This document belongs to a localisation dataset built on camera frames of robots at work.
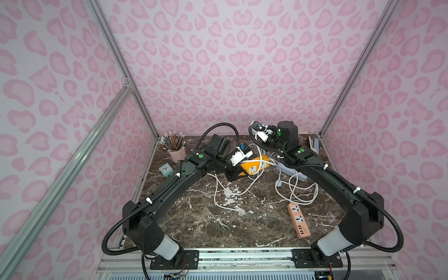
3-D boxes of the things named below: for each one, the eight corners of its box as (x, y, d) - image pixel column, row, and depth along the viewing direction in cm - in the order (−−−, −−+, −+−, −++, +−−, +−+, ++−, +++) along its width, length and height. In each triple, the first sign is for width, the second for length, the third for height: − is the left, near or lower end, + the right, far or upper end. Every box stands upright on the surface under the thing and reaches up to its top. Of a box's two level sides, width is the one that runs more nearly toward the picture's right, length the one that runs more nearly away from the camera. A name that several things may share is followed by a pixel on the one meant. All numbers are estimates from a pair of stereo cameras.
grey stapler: (307, 153, 113) (309, 149, 109) (308, 140, 120) (310, 136, 116) (316, 155, 111) (319, 151, 108) (316, 142, 119) (318, 138, 115)
